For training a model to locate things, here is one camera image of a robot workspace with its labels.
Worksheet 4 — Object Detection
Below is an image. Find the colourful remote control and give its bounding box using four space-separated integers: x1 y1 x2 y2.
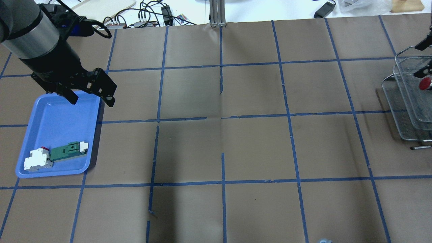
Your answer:
175 14 189 25

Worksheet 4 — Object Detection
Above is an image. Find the clear plastic bag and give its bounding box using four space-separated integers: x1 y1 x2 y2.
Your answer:
337 0 393 16

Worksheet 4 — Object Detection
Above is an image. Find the aluminium frame post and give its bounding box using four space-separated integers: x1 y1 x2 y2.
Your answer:
209 0 226 28

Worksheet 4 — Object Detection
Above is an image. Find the blue plastic tray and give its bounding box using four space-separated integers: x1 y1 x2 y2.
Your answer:
15 91 101 179

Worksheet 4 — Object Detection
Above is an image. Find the usb hub with cables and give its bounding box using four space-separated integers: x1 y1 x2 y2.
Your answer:
133 21 160 29

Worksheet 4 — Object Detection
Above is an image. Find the green terminal block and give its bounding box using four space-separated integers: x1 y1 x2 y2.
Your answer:
50 141 88 162

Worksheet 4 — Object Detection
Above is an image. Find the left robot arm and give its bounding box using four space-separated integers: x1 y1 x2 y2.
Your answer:
1 0 117 107

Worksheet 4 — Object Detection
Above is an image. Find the white circuit breaker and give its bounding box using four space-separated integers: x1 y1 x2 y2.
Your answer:
24 147 53 172

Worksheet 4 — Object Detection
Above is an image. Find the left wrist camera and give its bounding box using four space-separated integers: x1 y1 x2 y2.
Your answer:
51 12 95 40

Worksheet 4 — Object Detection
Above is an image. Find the wooden block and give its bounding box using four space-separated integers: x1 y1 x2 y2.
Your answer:
390 0 425 14

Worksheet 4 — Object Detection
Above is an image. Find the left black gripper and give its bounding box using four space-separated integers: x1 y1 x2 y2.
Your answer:
30 57 117 107

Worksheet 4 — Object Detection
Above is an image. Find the black power adapter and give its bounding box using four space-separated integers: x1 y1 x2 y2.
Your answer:
313 0 336 19
161 5 174 26

